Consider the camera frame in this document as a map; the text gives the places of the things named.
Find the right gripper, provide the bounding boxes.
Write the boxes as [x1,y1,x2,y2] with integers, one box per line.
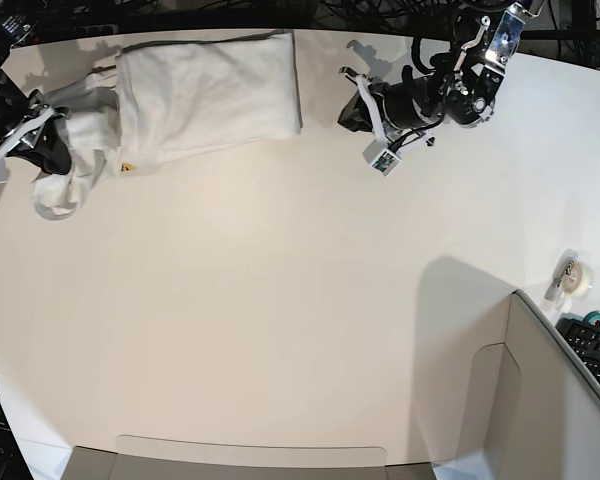
[0,89,72,175]

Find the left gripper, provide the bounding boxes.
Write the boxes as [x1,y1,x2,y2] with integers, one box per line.
[337,67,438,150]

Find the white printed t-shirt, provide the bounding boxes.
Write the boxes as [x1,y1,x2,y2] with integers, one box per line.
[31,32,302,221]

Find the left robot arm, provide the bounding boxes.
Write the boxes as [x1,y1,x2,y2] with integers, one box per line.
[337,1,542,153]

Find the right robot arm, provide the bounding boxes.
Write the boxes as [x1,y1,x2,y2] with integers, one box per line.
[0,1,72,184]

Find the clear tape dispenser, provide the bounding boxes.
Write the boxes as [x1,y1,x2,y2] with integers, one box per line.
[544,249,595,313]

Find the green tape roll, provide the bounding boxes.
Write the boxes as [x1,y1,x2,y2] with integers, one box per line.
[583,311,600,328]

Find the black computer keyboard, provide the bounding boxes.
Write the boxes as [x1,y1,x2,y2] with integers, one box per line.
[556,314,600,384]

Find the grey cardboard box right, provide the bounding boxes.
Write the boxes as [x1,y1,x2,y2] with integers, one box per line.
[426,289,600,480]

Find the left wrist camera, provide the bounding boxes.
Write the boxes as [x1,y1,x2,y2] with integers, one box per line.
[363,140,401,177]

